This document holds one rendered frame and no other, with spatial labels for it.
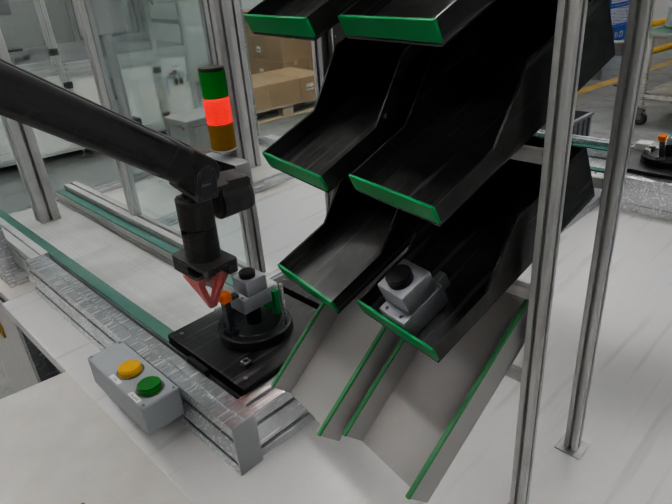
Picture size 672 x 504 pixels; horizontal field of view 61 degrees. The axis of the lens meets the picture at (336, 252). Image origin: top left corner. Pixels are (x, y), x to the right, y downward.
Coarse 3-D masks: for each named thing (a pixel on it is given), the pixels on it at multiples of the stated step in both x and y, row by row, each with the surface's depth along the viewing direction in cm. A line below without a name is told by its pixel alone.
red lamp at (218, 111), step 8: (208, 104) 107; (216, 104) 107; (224, 104) 108; (208, 112) 108; (216, 112) 108; (224, 112) 108; (208, 120) 109; (216, 120) 108; (224, 120) 109; (232, 120) 111
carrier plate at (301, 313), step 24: (216, 312) 113; (312, 312) 111; (168, 336) 107; (192, 336) 106; (216, 336) 106; (288, 336) 104; (216, 360) 99; (240, 360) 99; (264, 360) 98; (240, 384) 93
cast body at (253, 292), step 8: (240, 272) 101; (248, 272) 101; (256, 272) 103; (232, 280) 102; (240, 280) 101; (248, 280) 100; (256, 280) 101; (264, 280) 102; (240, 288) 101; (248, 288) 100; (256, 288) 101; (264, 288) 103; (272, 288) 107; (240, 296) 101; (248, 296) 101; (256, 296) 102; (264, 296) 103; (232, 304) 103; (240, 304) 101; (248, 304) 101; (256, 304) 102; (264, 304) 104; (248, 312) 102
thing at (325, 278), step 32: (352, 192) 81; (352, 224) 81; (384, 224) 78; (416, 224) 73; (288, 256) 79; (320, 256) 79; (352, 256) 76; (384, 256) 72; (320, 288) 74; (352, 288) 70
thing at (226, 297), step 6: (222, 294) 98; (228, 294) 99; (234, 294) 101; (222, 300) 98; (228, 300) 99; (222, 306) 100; (228, 306) 100; (228, 312) 100; (228, 318) 101; (228, 324) 101; (234, 324) 102
